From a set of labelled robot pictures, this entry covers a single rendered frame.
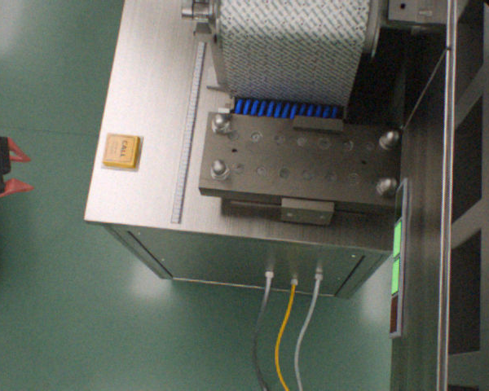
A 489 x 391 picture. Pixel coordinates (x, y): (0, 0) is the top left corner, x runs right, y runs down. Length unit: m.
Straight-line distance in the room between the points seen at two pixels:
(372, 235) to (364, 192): 0.14
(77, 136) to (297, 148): 1.36
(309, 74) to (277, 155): 0.18
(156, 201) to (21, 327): 1.11
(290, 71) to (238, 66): 0.09
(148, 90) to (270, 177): 0.39
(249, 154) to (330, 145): 0.16
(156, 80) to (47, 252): 1.07
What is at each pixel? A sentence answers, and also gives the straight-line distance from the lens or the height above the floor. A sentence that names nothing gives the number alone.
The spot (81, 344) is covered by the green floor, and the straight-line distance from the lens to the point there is 2.30.
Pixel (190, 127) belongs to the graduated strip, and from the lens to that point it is 1.41.
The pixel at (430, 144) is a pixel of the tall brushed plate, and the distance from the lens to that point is 0.92.
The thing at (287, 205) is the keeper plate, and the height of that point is 1.02.
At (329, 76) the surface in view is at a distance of 1.18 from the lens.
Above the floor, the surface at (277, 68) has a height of 1.17.
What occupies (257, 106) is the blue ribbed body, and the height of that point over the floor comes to 1.04.
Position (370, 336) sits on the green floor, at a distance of 2.23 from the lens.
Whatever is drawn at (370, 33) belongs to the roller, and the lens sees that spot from 1.08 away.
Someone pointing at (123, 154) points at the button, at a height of 0.92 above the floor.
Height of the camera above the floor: 2.20
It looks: 74 degrees down
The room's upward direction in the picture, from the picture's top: 9 degrees counter-clockwise
